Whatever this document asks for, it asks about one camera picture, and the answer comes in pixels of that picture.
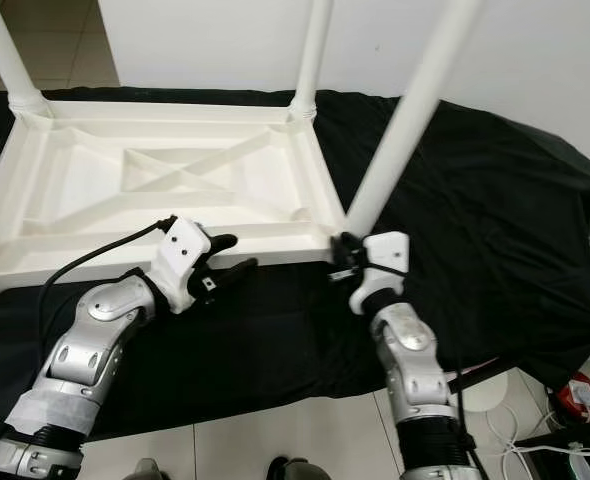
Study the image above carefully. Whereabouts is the white plastic ribbed table top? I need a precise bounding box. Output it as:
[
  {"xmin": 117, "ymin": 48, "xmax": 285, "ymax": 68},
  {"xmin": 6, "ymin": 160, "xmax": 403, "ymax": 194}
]
[{"xmin": 0, "ymin": 97, "xmax": 346, "ymax": 306}]

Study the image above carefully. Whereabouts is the black table cloth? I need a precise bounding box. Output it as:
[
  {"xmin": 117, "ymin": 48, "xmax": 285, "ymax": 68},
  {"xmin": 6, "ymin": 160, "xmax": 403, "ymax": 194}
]
[{"xmin": 0, "ymin": 88, "xmax": 590, "ymax": 451}]

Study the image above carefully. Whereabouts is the grey robot left foot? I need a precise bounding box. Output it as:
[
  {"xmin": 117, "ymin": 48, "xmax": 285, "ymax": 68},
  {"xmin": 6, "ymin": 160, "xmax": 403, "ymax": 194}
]
[{"xmin": 130, "ymin": 458, "xmax": 166, "ymax": 480}]

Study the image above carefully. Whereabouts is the dark robot right foot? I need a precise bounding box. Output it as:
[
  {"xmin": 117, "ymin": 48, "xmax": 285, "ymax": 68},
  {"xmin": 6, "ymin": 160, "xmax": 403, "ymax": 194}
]
[{"xmin": 265, "ymin": 456, "xmax": 336, "ymax": 480}]

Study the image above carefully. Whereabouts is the red round device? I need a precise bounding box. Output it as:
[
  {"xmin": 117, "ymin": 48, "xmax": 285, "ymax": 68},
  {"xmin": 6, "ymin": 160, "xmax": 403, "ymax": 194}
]
[{"xmin": 555, "ymin": 372, "xmax": 590, "ymax": 421}]

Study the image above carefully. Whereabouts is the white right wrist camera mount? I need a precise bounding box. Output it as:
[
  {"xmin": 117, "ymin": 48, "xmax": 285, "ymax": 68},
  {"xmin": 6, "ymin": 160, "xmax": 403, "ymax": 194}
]
[{"xmin": 348, "ymin": 230, "xmax": 411, "ymax": 316}]

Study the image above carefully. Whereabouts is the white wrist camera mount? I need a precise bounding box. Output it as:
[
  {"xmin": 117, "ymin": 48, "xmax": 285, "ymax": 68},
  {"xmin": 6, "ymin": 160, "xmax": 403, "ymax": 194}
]
[
  {"xmin": 150, "ymin": 217, "xmax": 216, "ymax": 316},
  {"xmin": 348, "ymin": 230, "xmax": 411, "ymax": 316}
]

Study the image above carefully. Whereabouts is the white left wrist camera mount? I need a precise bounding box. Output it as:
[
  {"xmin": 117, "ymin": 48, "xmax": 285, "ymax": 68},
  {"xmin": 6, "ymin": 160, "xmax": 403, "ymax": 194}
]
[{"xmin": 150, "ymin": 217, "xmax": 216, "ymax": 316}]

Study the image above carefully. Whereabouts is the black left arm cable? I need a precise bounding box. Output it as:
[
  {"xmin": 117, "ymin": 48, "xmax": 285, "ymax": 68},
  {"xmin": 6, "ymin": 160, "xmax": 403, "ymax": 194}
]
[{"xmin": 38, "ymin": 217, "xmax": 179, "ymax": 346}]

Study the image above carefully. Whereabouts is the white floor cable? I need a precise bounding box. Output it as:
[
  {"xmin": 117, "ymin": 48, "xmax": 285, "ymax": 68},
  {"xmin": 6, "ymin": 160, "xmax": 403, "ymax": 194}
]
[{"xmin": 485, "ymin": 405, "xmax": 590, "ymax": 471}]

